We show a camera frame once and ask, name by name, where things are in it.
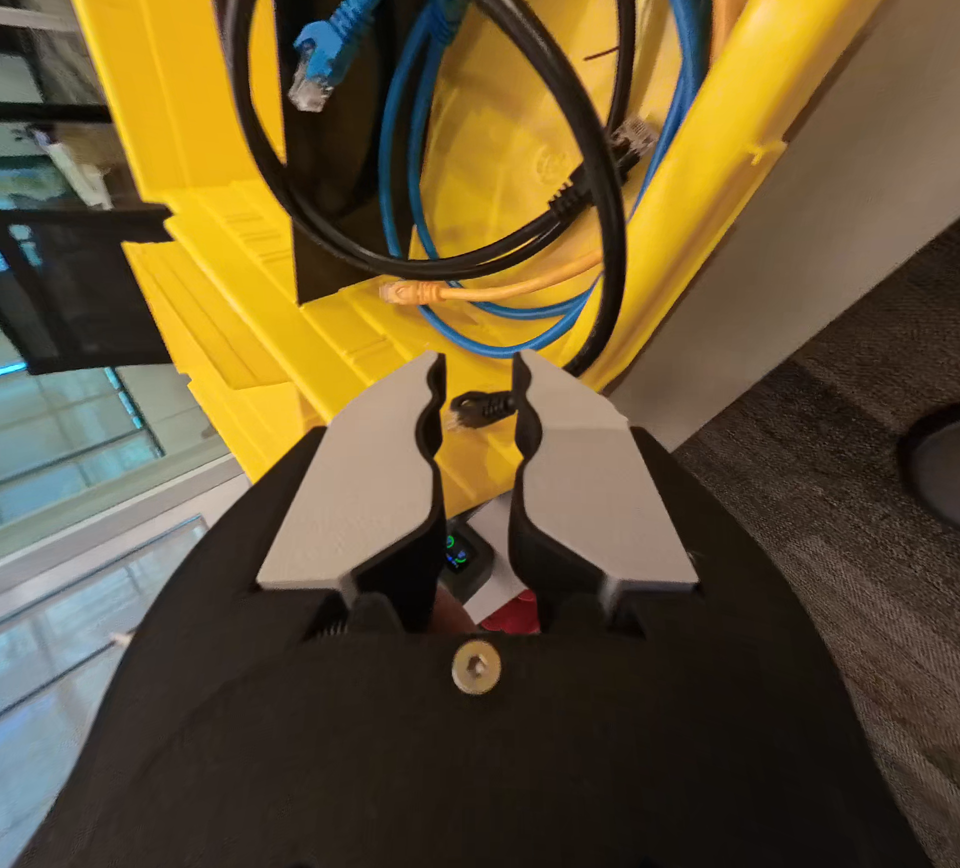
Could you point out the round floor cover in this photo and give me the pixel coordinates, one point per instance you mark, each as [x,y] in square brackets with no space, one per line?
[937,470]

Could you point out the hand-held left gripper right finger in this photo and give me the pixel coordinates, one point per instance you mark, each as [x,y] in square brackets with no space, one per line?
[600,500]

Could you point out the black bin divider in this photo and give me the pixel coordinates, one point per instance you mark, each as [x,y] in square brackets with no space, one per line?
[330,155]

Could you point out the black device with lit display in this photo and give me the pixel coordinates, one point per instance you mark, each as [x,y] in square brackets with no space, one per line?
[469,560]

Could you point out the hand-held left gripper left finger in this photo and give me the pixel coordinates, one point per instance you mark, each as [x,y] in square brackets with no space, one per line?
[360,500]

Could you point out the yellow plastic bin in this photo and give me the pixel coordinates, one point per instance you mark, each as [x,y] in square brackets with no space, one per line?
[487,118]

